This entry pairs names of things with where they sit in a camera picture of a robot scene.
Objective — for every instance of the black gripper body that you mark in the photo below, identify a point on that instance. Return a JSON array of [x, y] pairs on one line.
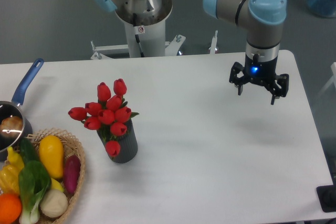
[[259, 73]]

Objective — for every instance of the black device at edge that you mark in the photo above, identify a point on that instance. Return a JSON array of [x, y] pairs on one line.
[[326, 195]]

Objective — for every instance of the yellow bell pepper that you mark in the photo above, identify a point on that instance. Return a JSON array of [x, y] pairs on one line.
[[9, 180]]

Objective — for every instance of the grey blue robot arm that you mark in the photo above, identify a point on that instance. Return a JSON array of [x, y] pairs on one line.
[[263, 20]]

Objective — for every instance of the red tulip bouquet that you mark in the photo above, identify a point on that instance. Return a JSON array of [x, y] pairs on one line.
[[111, 110]]

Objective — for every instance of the woven bamboo basket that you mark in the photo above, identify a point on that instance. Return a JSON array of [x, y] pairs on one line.
[[72, 146]]

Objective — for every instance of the green bok choy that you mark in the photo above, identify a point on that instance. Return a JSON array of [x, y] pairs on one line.
[[34, 181]]

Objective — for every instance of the brown bun in pan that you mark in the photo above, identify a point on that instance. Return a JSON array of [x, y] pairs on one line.
[[11, 127]]

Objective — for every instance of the dark grey ribbed vase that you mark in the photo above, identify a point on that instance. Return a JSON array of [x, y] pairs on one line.
[[128, 146]]

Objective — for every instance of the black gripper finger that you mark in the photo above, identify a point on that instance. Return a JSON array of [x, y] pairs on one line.
[[239, 76], [278, 87]]

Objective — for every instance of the blue handled saucepan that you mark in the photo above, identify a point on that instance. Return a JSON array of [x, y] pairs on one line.
[[13, 108]]

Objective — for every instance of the orange fruit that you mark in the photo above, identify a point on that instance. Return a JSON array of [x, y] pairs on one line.
[[11, 208]]

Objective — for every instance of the white chair frame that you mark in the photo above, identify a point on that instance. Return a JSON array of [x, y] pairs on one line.
[[327, 86]]

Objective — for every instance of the white garlic bulb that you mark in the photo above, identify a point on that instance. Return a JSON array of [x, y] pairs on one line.
[[54, 203]]

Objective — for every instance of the yellow squash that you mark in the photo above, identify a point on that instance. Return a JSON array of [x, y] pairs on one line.
[[51, 154]]

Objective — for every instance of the purple eggplant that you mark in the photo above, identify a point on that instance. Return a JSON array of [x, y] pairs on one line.
[[71, 173]]

